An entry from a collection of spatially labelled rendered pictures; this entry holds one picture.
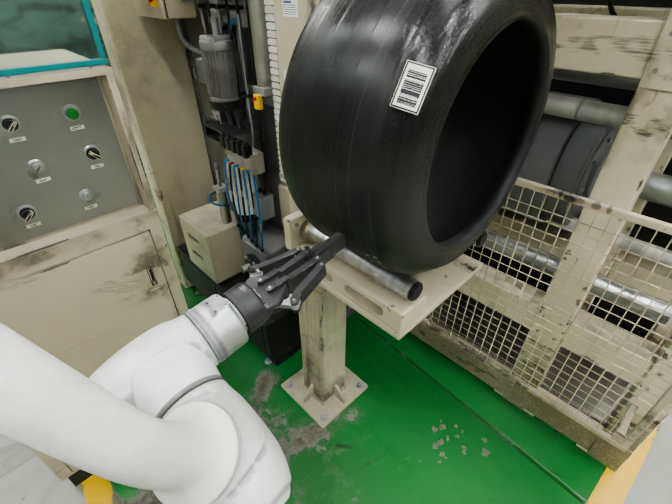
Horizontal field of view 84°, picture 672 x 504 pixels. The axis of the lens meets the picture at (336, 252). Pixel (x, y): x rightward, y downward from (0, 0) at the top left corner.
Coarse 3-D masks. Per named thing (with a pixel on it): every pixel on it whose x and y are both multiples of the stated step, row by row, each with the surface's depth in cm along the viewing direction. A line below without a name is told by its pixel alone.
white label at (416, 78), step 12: (408, 60) 48; (408, 72) 48; (420, 72) 48; (432, 72) 47; (408, 84) 48; (420, 84) 48; (396, 96) 49; (408, 96) 49; (420, 96) 48; (408, 108) 49
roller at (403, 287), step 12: (312, 228) 95; (312, 240) 95; (324, 240) 92; (348, 252) 87; (360, 264) 85; (372, 264) 83; (372, 276) 83; (384, 276) 81; (396, 276) 79; (408, 276) 79; (396, 288) 79; (408, 288) 77; (420, 288) 78
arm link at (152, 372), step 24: (144, 336) 50; (168, 336) 49; (192, 336) 50; (120, 360) 47; (144, 360) 47; (168, 360) 47; (192, 360) 48; (216, 360) 52; (120, 384) 45; (144, 384) 45; (168, 384) 45; (192, 384) 46; (144, 408) 45; (168, 408) 44
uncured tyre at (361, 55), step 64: (320, 0) 61; (384, 0) 52; (448, 0) 49; (512, 0) 53; (320, 64) 56; (384, 64) 50; (448, 64) 49; (512, 64) 83; (320, 128) 58; (384, 128) 51; (448, 128) 101; (512, 128) 90; (320, 192) 64; (384, 192) 55; (448, 192) 100; (384, 256) 66; (448, 256) 77
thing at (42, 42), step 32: (0, 0) 72; (32, 0) 74; (64, 0) 78; (0, 32) 73; (32, 32) 76; (64, 32) 80; (96, 32) 83; (0, 64) 75; (32, 64) 78; (64, 64) 82; (96, 64) 85
